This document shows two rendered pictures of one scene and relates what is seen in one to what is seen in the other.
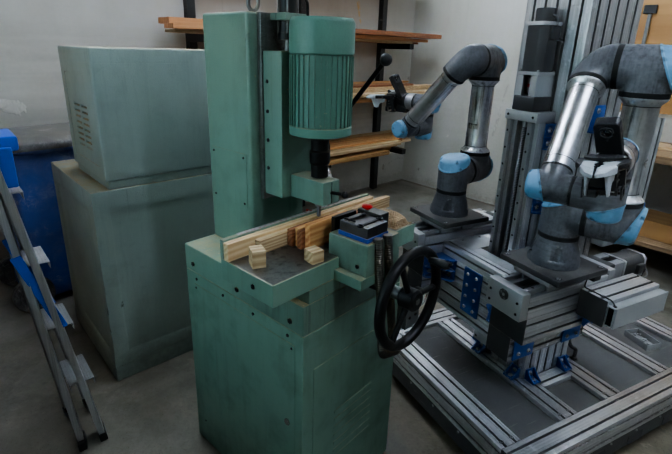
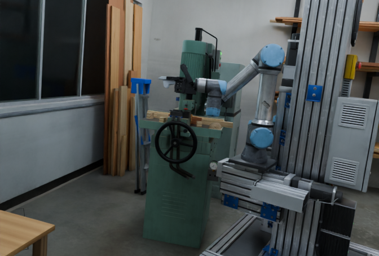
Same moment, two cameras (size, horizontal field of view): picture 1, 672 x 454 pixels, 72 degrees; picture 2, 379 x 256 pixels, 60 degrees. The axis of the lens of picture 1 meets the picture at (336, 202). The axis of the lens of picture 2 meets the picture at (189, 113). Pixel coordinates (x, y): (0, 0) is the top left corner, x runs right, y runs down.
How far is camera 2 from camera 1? 2.03 m
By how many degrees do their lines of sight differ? 57
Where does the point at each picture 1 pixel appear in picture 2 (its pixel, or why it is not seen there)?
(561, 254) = (245, 151)
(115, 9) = (254, 52)
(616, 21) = (324, 38)
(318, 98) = not seen: hidden behind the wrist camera
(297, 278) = (149, 122)
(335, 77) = (186, 60)
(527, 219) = (277, 146)
